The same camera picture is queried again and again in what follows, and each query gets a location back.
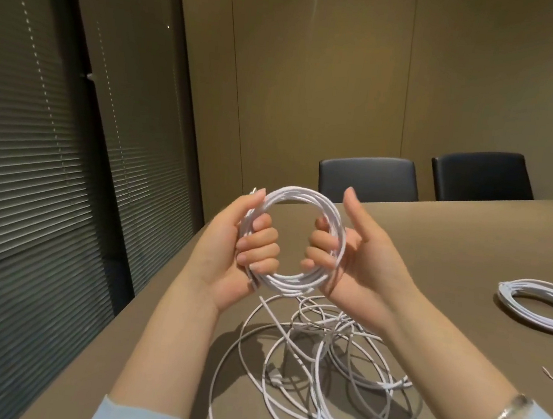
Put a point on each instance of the person's left hand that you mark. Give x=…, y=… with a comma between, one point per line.
x=220, y=265

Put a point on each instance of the person's right hand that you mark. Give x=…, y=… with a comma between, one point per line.
x=368, y=277

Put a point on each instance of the person's left forearm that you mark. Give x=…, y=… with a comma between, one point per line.
x=159, y=362

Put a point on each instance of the dark meeting chair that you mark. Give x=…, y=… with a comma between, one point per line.
x=481, y=176
x=369, y=177

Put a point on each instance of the brown table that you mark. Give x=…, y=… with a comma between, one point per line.
x=477, y=239

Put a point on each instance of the glass partition with grey blinds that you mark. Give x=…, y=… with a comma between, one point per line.
x=40, y=140

